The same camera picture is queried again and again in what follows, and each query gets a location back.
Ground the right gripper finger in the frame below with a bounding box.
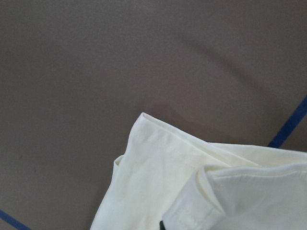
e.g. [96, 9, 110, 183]
[159, 221, 165, 230]

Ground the cream long-sleeve cat shirt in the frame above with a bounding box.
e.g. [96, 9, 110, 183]
[91, 113, 307, 230]

